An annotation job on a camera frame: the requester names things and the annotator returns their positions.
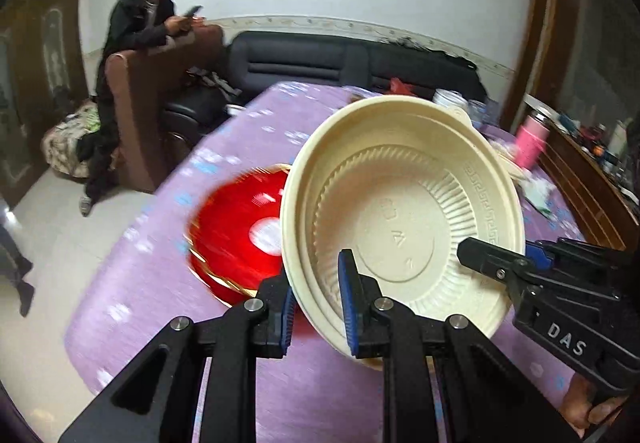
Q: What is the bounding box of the black leather sofa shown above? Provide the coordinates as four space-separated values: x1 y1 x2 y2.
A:
162 30 488 149

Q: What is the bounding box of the dark wooden door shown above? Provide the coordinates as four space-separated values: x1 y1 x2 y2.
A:
0 0 88 209

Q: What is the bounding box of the clear glass jar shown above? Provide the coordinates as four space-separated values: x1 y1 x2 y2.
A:
467 99 488 129

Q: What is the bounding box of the wooden sideboard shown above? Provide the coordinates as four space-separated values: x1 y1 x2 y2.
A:
522 93 640 254

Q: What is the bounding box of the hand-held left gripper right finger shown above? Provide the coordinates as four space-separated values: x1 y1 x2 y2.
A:
337 249 583 443

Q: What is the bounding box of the beige ribbed plastic bowl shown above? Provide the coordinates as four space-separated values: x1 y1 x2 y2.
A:
295 283 386 371
280 94 527 371

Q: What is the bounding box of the floral cushion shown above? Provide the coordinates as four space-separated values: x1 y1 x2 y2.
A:
41 100 101 179

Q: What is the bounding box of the white plastic jar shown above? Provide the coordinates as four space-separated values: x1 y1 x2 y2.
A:
432 88 468 109

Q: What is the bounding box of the brown armchair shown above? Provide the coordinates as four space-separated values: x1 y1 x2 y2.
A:
104 24 226 194

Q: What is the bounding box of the purple floral tablecloth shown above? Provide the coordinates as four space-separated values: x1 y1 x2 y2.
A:
62 80 601 443

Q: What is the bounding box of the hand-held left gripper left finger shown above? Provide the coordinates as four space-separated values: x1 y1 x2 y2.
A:
57 275 296 443

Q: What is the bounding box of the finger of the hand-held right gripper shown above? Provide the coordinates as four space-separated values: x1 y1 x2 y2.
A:
457 237 538 304
525 240 556 269

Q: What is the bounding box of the person's right hand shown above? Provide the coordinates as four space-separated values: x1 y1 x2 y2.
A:
560 370 631 441

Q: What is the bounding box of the pink knit-sleeved thermos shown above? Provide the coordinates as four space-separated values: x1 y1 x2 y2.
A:
515 110 551 171

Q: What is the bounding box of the wooden door frame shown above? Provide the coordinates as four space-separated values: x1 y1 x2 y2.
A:
500 0 561 134

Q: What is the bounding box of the red gold-rimmed plate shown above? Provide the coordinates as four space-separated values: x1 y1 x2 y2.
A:
186 223 261 309
187 164 301 309

